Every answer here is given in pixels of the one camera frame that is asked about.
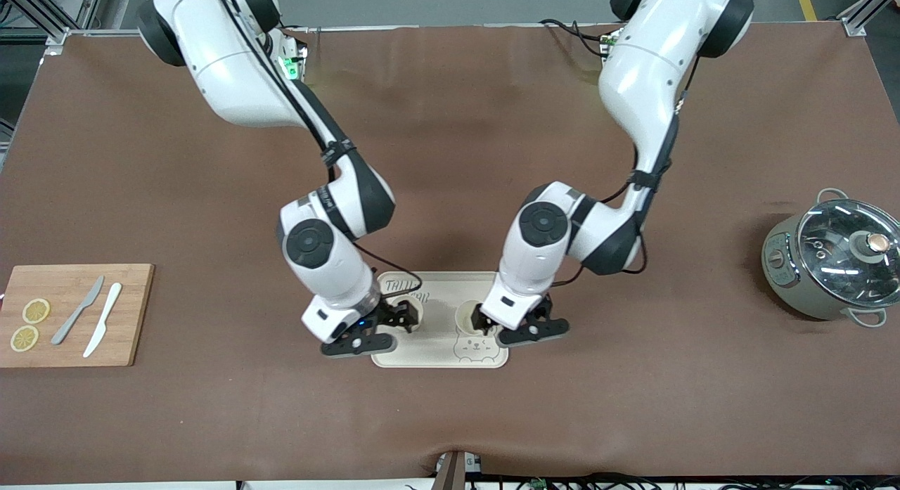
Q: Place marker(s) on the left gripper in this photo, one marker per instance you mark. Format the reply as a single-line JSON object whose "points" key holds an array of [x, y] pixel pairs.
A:
{"points": [[485, 318]]}

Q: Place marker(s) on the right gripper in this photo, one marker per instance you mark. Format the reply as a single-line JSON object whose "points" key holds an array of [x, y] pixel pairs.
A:
{"points": [[385, 313]]}

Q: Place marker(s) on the white plastic cup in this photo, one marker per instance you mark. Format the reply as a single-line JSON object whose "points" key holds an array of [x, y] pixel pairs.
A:
{"points": [[464, 313], [420, 314]]}

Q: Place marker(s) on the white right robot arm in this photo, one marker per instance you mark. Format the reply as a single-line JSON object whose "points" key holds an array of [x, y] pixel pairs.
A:
{"points": [[239, 75]]}

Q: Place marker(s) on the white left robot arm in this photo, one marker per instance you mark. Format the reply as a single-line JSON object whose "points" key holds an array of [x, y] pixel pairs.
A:
{"points": [[647, 75]]}

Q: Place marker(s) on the beige bear print tray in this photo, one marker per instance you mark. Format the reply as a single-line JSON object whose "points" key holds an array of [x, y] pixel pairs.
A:
{"points": [[436, 349]]}

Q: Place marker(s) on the brown table mat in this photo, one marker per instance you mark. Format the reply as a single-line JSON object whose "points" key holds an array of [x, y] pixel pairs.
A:
{"points": [[450, 159]]}

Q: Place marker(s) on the bamboo cutting board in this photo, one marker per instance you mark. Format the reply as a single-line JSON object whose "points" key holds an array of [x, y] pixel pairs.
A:
{"points": [[130, 314]]}

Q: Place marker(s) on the white plastic knife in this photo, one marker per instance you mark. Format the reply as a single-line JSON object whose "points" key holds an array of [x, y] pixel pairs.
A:
{"points": [[104, 318]]}

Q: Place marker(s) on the grey electric cooking pot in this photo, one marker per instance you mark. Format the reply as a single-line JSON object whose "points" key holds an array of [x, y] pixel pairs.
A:
{"points": [[794, 293]]}

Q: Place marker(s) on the grey plastic knife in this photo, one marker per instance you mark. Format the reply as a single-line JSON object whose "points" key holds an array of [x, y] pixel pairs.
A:
{"points": [[76, 312]]}

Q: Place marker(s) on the glass pot lid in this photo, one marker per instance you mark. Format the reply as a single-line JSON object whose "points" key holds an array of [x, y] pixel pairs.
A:
{"points": [[837, 265]]}

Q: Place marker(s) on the yellow lemon slice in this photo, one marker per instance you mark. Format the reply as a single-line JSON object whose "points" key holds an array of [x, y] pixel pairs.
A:
{"points": [[24, 338], [36, 311]]}

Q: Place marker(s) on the grey camera stand bracket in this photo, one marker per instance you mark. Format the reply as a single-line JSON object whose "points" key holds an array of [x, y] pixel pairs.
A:
{"points": [[453, 472]]}

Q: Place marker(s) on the aluminium frame with black struts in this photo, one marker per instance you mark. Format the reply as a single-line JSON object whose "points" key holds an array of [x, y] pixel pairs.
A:
{"points": [[88, 5]]}

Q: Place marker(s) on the short aluminium frame profile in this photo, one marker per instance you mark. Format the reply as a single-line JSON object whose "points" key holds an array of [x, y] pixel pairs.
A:
{"points": [[861, 15]]}

